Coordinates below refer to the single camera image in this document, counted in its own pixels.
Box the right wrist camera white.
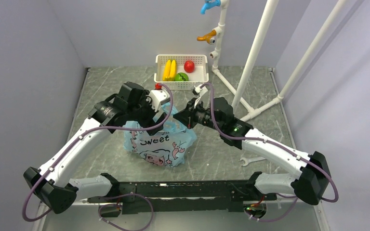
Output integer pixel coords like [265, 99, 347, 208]
[192, 84, 208, 108]

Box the green fake watermelon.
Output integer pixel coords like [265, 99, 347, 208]
[174, 72, 189, 82]

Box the white plastic basket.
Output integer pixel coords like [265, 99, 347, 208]
[154, 54, 209, 90]

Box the yellow fake banana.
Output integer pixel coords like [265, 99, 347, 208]
[162, 59, 177, 81]

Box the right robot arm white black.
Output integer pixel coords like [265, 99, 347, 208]
[173, 97, 331, 205]

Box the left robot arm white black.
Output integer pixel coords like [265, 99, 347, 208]
[24, 82, 173, 214]

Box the red fake apple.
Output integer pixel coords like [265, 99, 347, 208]
[184, 60, 195, 73]

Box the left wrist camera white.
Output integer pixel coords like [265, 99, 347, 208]
[147, 83, 171, 112]

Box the silver wrench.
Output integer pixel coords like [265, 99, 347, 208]
[239, 156, 265, 167]

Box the orange faucet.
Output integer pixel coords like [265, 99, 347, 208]
[197, 30, 217, 45]

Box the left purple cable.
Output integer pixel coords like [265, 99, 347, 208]
[22, 83, 174, 222]

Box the purple cable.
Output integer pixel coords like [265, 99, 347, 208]
[198, 82, 339, 204]
[22, 83, 174, 222]

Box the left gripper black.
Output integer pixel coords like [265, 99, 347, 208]
[127, 90, 168, 135]

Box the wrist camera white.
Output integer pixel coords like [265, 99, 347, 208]
[147, 83, 171, 112]
[192, 84, 208, 108]

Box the white PVC pipe frame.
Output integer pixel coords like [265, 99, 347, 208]
[212, 0, 347, 121]

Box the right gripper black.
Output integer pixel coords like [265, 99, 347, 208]
[173, 97, 224, 132]

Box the aluminium rail frame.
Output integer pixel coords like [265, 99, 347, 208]
[33, 194, 329, 231]

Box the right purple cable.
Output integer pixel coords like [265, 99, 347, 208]
[198, 82, 339, 204]

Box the light blue plastic bag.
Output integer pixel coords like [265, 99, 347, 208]
[123, 107, 197, 167]

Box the blue faucet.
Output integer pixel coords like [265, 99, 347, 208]
[200, 0, 221, 14]

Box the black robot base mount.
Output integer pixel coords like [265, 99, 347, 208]
[88, 180, 277, 215]

